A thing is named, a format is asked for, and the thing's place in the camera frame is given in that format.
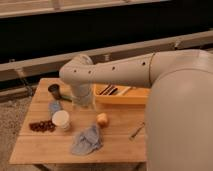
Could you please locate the blue crumpled cloth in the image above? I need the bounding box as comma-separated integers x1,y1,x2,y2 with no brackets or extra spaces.
71,124,103,156

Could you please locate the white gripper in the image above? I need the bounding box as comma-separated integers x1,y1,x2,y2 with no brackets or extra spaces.
71,84,93,108

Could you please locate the metal utensil on table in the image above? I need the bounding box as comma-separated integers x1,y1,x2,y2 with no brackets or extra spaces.
129,122,145,140

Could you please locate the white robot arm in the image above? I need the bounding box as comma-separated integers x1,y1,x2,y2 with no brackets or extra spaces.
59,50,213,171

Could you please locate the yellow apple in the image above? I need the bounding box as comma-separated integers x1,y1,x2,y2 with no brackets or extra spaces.
96,113,109,127

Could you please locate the dark metal cup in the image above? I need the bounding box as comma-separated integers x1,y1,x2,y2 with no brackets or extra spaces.
48,84,61,100

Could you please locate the white paper cup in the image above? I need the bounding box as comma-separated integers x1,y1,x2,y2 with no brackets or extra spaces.
52,110,70,130

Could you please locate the yellow plastic tray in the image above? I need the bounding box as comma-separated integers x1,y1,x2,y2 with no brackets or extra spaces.
94,84,150,105

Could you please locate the cutlery in tray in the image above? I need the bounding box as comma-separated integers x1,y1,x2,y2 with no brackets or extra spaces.
100,85,118,95

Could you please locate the dark red grapes bunch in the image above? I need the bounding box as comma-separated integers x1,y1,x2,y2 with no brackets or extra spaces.
29,120,55,132

